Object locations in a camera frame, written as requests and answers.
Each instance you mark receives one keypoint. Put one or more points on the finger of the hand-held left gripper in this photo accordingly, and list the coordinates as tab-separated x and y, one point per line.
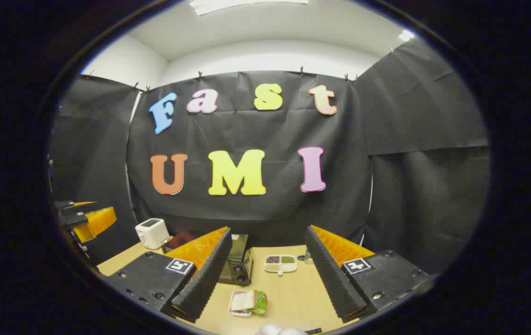
63	206
79	218

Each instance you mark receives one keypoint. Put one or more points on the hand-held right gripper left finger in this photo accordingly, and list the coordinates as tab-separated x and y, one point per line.
205	279

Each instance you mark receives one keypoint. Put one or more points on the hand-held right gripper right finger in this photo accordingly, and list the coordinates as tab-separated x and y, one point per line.
333	279

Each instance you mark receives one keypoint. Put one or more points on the black electric oven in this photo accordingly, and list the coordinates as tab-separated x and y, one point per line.
237	272

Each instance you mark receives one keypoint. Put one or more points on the lettuce sandwich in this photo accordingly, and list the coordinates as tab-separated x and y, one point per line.
244	300

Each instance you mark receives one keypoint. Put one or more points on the white divided bean dish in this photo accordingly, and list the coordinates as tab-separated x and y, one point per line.
280	264

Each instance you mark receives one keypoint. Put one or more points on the white toaster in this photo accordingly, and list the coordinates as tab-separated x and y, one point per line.
151	235

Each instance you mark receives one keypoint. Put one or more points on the black backdrop cloth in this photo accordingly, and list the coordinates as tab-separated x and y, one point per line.
256	130

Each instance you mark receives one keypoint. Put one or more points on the ceiling light panel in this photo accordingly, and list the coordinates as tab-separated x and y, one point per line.
247	4

